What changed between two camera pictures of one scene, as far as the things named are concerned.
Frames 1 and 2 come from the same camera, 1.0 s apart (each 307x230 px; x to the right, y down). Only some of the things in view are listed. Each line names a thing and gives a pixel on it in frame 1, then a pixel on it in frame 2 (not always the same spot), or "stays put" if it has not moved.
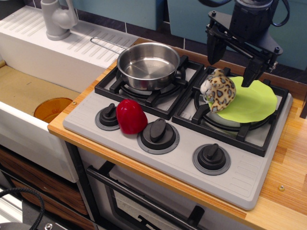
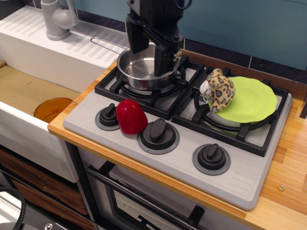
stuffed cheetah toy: (218, 90) stays put
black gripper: (247, 30) -> (160, 19)
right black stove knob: (211, 159) stays put
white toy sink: (37, 75) stays put
